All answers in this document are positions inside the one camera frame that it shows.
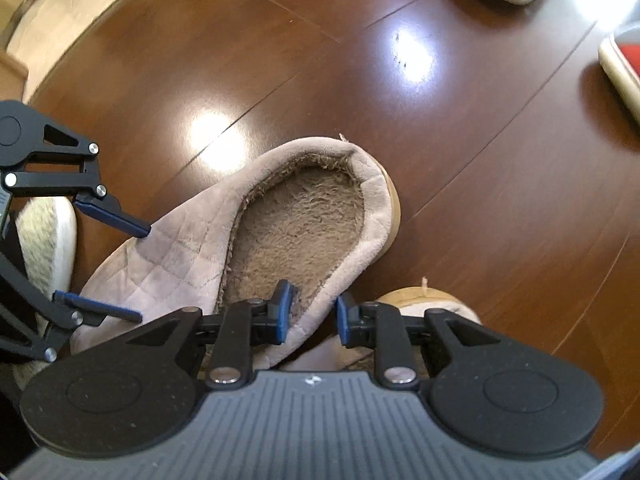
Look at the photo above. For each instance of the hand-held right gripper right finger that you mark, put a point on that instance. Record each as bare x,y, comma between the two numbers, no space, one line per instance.
344,320

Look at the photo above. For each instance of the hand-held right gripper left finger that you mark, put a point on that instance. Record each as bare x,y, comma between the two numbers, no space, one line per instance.
284,310

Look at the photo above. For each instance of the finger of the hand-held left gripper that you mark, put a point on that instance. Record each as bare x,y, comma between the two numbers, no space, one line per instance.
115,215
95,307

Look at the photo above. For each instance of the olive sole white trim slipper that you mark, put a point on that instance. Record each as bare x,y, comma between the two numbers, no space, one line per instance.
45,240

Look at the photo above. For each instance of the beige plush slipper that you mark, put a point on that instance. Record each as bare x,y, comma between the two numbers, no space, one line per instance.
440,305
295,220

